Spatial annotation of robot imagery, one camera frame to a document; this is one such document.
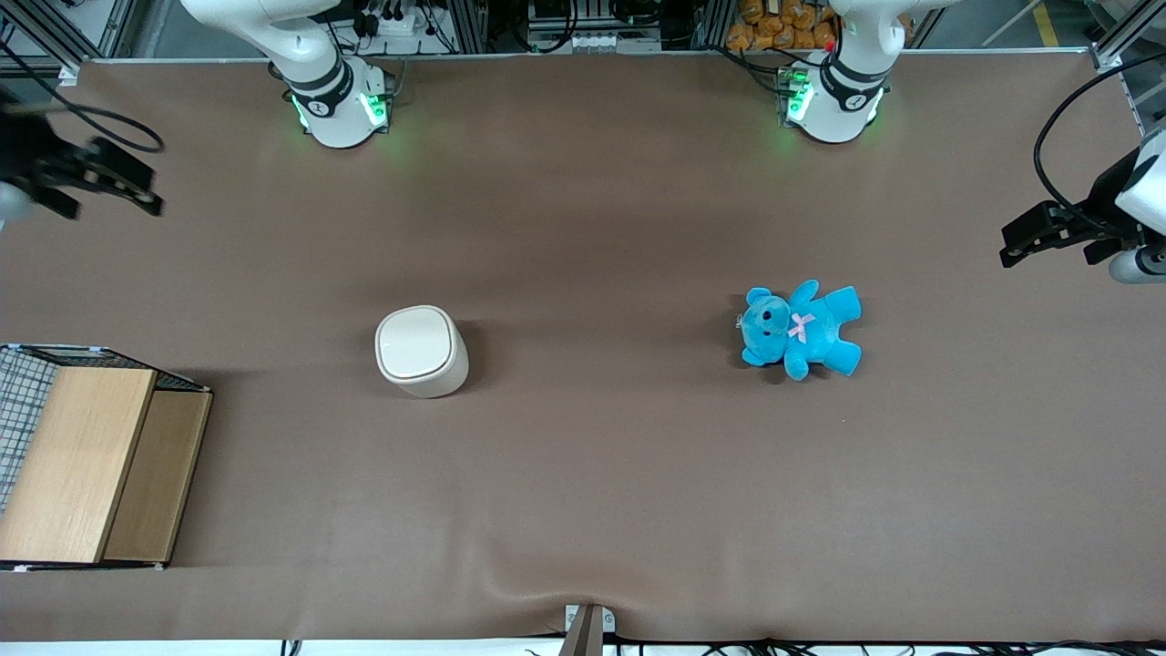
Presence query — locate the blue teddy bear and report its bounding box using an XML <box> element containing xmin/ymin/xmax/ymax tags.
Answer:
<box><xmin>737</xmin><ymin>280</ymin><xmax>864</xmax><ymax>382</ymax></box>

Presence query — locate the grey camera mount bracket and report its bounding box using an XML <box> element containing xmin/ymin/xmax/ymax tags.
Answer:
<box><xmin>563</xmin><ymin>603</ymin><xmax>617</xmax><ymax>656</ymax></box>

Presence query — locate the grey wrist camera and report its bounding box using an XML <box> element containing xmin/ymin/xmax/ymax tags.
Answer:
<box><xmin>1108</xmin><ymin>246</ymin><xmax>1166</xmax><ymax>285</ymax></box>
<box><xmin>0</xmin><ymin>180</ymin><xmax>36</xmax><ymax>226</ymax></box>

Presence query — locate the brown table cloth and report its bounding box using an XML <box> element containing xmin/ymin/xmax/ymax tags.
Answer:
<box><xmin>0</xmin><ymin>50</ymin><xmax>1166</xmax><ymax>644</ymax></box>

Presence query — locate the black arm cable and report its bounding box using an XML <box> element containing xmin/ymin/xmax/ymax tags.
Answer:
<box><xmin>0</xmin><ymin>36</ymin><xmax>166</xmax><ymax>154</ymax></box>
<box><xmin>1033</xmin><ymin>53</ymin><xmax>1166</xmax><ymax>233</ymax></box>

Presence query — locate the orange packaged snacks pile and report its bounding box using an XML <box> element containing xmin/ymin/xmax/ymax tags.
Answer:
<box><xmin>725</xmin><ymin>0</ymin><xmax>840</xmax><ymax>53</ymax></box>

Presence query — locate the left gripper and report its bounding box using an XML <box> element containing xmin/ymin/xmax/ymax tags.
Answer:
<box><xmin>999</xmin><ymin>123</ymin><xmax>1166</xmax><ymax>269</ymax></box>

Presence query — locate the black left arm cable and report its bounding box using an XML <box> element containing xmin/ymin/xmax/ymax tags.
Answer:
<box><xmin>1033</xmin><ymin>53</ymin><xmax>1166</xmax><ymax>233</ymax></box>

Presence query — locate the white trash can with lid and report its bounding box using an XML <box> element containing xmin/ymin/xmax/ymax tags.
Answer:
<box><xmin>374</xmin><ymin>305</ymin><xmax>471</xmax><ymax>399</ymax></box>

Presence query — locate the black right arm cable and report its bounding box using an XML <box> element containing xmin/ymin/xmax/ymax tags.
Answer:
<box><xmin>0</xmin><ymin>36</ymin><xmax>166</xmax><ymax>154</ymax></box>

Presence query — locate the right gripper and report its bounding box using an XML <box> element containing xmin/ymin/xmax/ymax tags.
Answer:
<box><xmin>0</xmin><ymin>102</ymin><xmax>166</xmax><ymax>221</ymax></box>

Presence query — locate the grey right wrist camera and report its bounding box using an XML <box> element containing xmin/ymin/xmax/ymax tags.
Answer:
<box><xmin>0</xmin><ymin>180</ymin><xmax>36</xmax><ymax>226</ymax></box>

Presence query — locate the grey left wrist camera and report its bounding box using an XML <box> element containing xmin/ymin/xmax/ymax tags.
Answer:
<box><xmin>1108</xmin><ymin>246</ymin><xmax>1166</xmax><ymax>285</ymax></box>

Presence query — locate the aluminium frame post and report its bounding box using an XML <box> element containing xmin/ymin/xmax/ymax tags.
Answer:
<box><xmin>0</xmin><ymin>0</ymin><xmax>139</xmax><ymax>85</ymax></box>
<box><xmin>1084</xmin><ymin>0</ymin><xmax>1166</xmax><ymax>74</ymax></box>

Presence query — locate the white power strip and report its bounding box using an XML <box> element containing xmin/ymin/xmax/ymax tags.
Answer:
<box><xmin>363</xmin><ymin>7</ymin><xmax>449</xmax><ymax>39</ymax></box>

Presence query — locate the wooden shelf with wire mesh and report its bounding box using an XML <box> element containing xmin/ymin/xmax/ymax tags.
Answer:
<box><xmin>0</xmin><ymin>343</ymin><xmax>214</xmax><ymax>573</ymax></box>

